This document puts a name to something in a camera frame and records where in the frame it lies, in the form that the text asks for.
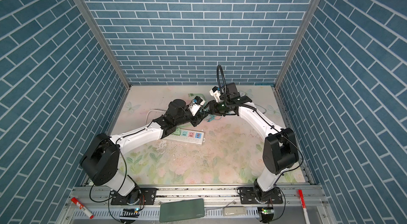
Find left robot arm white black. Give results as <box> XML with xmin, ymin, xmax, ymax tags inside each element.
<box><xmin>79</xmin><ymin>97</ymin><xmax>208</xmax><ymax>196</ymax></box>

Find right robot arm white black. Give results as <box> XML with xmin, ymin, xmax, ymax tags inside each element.
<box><xmin>205</xmin><ymin>83</ymin><xmax>300</xmax><ymax>192</ymax></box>

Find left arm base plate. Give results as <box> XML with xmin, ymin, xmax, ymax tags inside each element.
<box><xmin>111</xmin><ymin>188</ymin><xmax>157</xmax><ymax>206</ymax></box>

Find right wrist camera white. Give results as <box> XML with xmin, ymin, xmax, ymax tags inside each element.
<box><xmin>209</xmin><ymin>86</ymin><xmax>224</xmax><ymax>103</ymax></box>

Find green rectangular pad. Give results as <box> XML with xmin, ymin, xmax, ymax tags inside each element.
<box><xmin>159</xmin><ymin>199</ymin><xmax>205</xmax><ymax>223</ymax></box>

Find red marker left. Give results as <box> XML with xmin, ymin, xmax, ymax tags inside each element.
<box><xmin>71</xmin><ymin>197</ymin><xmax>94</xmax><ymax>219</ymax></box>

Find red white pen right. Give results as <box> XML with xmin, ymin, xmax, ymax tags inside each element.
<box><xmin>298</xmin><ymin>190</ymin><xmax>311</xmax><ymax>224</ymax></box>

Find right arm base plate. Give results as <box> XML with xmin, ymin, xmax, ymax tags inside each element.
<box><xmin>236</xmin><ymin>186</ymin><xmax>283</xmax><ymax>205</ymax></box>

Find white power strip coloured sockets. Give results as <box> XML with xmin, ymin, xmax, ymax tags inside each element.
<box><xmin>146</xmin><ymin>109</ymin><xmax>205</xmax><ymax>145</ymax></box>

